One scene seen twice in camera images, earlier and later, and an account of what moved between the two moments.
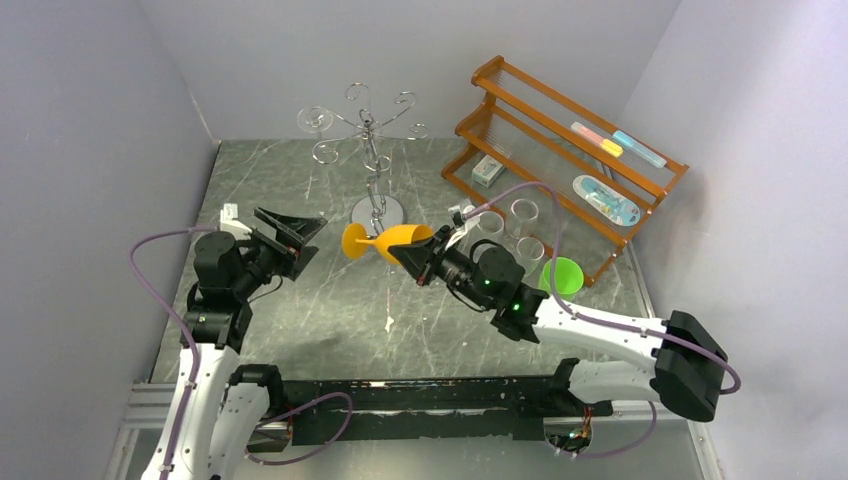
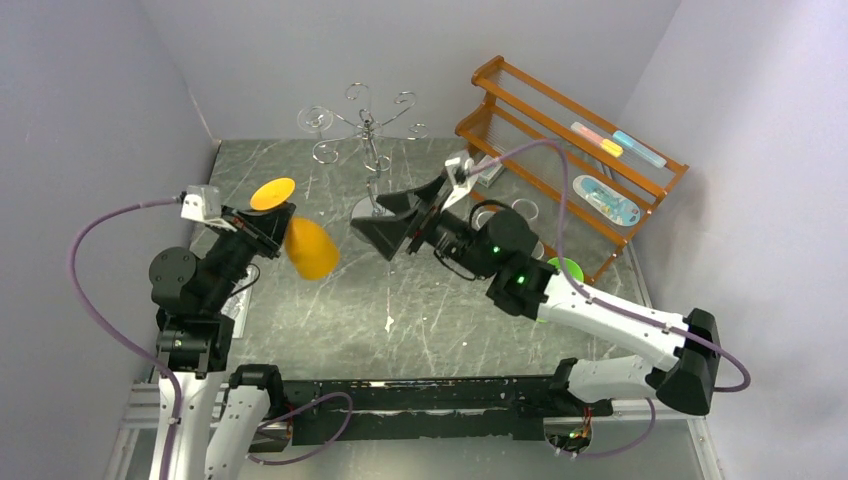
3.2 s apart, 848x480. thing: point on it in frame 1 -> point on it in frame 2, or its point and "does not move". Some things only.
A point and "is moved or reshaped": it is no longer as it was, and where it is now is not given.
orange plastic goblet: [355, 239] is moved or reshaped
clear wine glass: [315, 118] does not move
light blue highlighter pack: [639, 149] does not move
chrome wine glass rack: [376, 212] does not move
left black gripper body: [262, 261] -> [233, 251]
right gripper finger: [415, 258] -> [387, 233]
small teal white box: [487, 171] does not move
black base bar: [456, 407] does not move
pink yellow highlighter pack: [608, 146] does not move
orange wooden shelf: [556, 172] does not move
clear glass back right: [521, 219] does not move
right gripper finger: [440, 238] -> [402, 202]
